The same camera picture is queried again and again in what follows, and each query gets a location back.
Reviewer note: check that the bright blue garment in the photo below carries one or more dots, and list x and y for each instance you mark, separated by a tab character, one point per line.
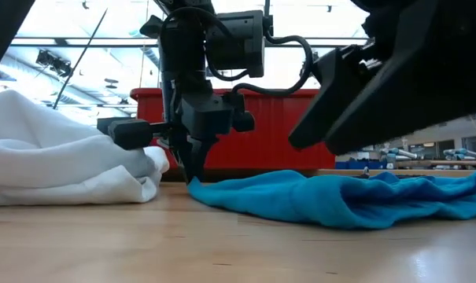
340	200

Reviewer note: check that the black frame post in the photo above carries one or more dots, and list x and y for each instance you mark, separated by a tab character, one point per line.
3	35

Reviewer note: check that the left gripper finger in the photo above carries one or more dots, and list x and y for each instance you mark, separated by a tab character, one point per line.
196	157

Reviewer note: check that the red plastic bin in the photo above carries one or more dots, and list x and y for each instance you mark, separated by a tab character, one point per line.
277	129

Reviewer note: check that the pale blue background robot arm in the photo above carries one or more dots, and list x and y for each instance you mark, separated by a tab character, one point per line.
399	153
463	153

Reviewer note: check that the blue storage bin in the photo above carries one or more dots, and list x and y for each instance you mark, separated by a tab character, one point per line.
359	164

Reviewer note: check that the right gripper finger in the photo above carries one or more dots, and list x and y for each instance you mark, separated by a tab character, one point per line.
399	118
332	98

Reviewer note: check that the black ceiling light fixture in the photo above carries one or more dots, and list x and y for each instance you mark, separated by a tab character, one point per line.
54	63

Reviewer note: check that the wooden background table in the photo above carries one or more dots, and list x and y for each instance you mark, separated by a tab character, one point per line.
399	172

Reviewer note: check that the thin black diagonal rod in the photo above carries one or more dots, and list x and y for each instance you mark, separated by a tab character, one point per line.
80	59

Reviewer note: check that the white button-up shirt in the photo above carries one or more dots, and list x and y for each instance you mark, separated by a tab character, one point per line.
56	165

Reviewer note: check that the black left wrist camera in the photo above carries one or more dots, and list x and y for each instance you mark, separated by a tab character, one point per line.
237	41

